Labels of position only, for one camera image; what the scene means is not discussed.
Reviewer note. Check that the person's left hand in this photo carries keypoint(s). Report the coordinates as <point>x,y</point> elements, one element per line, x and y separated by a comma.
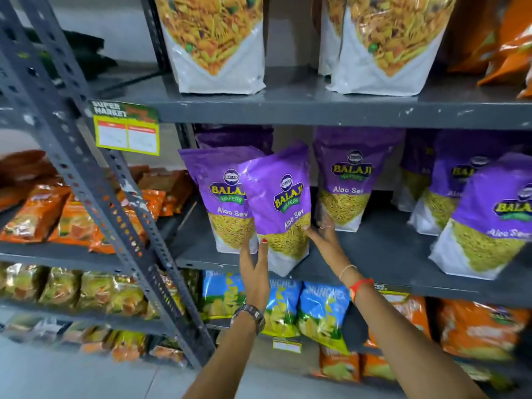
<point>255,282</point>

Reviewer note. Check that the person's right hand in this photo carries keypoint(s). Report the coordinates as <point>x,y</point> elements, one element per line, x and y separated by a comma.
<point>330,249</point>

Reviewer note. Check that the person's right thumb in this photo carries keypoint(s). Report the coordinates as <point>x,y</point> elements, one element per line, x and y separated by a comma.
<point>314,236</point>

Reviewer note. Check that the person's left thumb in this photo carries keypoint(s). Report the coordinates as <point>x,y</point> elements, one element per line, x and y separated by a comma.
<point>264,255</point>

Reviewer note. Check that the purple snack packet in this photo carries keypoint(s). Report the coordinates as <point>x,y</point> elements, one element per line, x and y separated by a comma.
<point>278,191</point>

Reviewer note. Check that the person's left forearm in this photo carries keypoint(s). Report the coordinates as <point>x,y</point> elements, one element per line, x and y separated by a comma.
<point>226,361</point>

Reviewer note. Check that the person's right forearm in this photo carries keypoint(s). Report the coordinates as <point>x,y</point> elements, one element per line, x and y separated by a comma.
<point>407,349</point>

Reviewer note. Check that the thin white bangle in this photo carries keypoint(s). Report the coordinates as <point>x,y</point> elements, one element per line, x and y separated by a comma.
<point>347,270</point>

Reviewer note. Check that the blue chips packet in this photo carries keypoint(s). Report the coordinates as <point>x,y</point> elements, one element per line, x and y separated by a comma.
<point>322,315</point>
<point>220,295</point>
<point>282,311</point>

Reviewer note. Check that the silver wristwatch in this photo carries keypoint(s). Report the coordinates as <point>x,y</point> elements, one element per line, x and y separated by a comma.
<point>249,313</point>

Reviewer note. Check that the small yellow price tag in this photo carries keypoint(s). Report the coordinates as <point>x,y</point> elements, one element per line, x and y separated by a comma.
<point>392,295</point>
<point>286,345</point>

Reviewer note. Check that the orange snack packet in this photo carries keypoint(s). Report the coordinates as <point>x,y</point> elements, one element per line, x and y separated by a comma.
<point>338,365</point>
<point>415,315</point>
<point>482,328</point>
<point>377,366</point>

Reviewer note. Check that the dark grey metal shelf rack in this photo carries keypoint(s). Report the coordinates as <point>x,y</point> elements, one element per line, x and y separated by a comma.
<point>291,104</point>

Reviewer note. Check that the row of mixed colour packets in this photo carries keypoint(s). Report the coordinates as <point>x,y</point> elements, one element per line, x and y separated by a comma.
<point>124,344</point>

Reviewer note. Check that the row of purple packets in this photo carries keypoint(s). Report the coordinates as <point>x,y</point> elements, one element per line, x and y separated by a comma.
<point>478,211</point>

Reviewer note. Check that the grey slotted metal shelf rack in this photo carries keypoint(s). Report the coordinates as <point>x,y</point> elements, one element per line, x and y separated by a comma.
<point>104,191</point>

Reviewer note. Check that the green yellow shelf label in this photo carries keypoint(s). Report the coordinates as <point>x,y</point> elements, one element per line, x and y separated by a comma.
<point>126,128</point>

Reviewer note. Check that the white mixed snack bag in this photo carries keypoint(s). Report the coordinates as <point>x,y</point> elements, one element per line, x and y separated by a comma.
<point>216,45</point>
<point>329,37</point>
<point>386,49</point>

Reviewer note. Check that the row of green yellow packets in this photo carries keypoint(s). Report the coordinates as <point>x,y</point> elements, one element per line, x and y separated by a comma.
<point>62,288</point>

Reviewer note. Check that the row of orange packets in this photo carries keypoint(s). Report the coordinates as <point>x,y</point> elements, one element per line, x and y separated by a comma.
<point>37,211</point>

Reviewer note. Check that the dark bags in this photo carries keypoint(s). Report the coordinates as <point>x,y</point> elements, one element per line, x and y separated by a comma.
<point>79,53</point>

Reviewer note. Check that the pile of orange bags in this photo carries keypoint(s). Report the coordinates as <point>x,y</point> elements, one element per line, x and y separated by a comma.
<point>498,33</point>

